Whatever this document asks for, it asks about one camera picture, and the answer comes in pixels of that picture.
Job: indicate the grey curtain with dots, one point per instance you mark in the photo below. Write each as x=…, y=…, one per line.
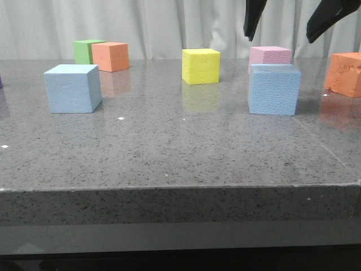
x=162, y=29

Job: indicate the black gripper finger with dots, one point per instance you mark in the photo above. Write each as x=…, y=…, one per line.
x=253, y=12
x=327, y=14

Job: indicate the yellow foam cube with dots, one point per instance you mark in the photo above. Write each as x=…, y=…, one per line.
x=201, y=66

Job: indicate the pink foam cube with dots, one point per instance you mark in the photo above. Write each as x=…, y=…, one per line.
x=269, y=55

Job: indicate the smooth light blue foam cube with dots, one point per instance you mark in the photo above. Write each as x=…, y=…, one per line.
x=73, y=88

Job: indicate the dented orange foam cube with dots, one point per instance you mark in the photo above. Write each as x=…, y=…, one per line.
x=343, y=74

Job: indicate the textured light blue foam cube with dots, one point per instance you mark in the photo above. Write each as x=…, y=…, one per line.
x=273, y=89

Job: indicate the smooth orange foam cube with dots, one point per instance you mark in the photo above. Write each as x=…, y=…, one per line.
x=111, y=56

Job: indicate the green foam cube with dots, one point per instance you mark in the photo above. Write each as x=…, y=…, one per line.
x=83, y=51

